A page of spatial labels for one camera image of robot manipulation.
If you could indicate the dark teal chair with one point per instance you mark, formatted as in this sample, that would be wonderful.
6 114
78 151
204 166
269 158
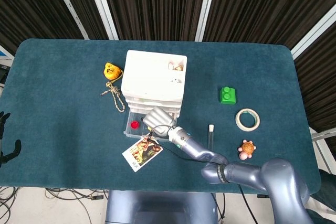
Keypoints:
326 190

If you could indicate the masking tape roll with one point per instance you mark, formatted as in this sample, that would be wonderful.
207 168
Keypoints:
239 121

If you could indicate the white small toy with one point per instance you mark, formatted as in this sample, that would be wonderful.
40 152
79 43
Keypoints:
176 79

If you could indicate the clear drawer with wooden parts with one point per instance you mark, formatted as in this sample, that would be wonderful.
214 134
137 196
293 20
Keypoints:
141 105

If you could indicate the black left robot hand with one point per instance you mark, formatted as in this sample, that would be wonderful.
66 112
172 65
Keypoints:
15 149

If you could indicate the glass test tube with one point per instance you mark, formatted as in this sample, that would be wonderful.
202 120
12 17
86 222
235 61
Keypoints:
210 137

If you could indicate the clear drawer with red ball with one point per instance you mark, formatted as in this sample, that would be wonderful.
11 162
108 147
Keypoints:
131 133

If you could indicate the yellow tape measure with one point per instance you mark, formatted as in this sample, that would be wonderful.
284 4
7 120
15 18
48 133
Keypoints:
111 71

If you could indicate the green building block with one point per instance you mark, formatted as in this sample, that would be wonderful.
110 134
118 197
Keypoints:
228 96

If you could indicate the blue-grey robot torso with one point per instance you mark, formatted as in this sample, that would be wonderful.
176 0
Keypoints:
157 208

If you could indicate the red round toy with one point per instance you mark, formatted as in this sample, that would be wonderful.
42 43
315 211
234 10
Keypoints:
135 125

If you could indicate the teal table cloth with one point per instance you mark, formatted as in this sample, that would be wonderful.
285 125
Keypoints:
65 134

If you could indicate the pink orange turtle toy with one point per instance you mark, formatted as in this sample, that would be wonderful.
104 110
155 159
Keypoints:
247 148

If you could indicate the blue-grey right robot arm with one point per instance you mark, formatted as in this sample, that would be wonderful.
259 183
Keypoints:
262 176

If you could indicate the white plastic drawer cabinet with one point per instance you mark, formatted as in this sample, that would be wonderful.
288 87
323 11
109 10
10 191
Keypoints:
149 74

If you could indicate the beige wooden piece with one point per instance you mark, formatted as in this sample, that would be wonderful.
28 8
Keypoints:
179 67

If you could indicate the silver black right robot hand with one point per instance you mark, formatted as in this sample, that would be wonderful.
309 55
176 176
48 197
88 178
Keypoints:
157 120

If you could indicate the white panel frame post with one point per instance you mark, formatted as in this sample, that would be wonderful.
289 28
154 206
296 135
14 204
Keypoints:
312 33
207 6
69 6
101 6

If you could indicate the picture card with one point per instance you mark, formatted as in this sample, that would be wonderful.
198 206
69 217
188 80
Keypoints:
139 155

